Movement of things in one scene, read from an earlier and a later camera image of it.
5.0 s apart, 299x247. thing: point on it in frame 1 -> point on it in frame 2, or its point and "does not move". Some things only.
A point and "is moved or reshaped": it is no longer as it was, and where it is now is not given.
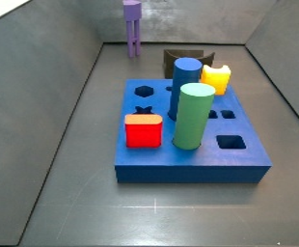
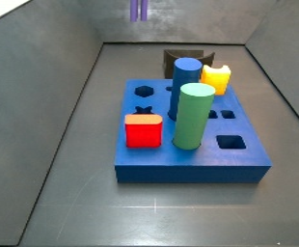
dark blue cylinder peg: [188, 68] does not move
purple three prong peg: [132, 16] is moved or reshaped
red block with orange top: [144, 130] does not move
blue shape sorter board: [230, 155] does not move
